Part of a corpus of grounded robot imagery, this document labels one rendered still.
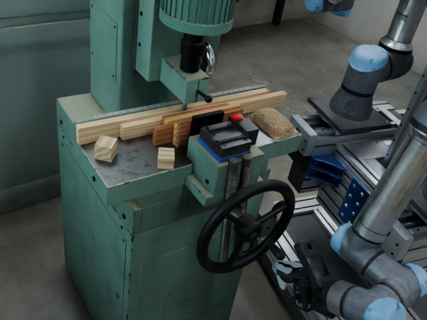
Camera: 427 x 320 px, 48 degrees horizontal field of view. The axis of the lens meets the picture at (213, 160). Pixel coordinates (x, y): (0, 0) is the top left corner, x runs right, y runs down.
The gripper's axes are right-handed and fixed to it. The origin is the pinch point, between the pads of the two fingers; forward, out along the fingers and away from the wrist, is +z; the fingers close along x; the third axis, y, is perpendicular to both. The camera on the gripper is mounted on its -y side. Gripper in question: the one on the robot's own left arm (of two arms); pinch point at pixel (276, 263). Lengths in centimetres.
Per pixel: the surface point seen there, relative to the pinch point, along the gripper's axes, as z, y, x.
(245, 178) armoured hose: 0.9, -23.6, -5.2
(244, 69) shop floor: 216, -44, 159
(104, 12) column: 39, -70, -18
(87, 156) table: 22, -34, -36
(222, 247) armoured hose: 11.1, -4.1, -8.5
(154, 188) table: 13.4, -24.3, -23.9
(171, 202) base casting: 16.7, -18.5, -18.2
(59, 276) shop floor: 101, 23, -33
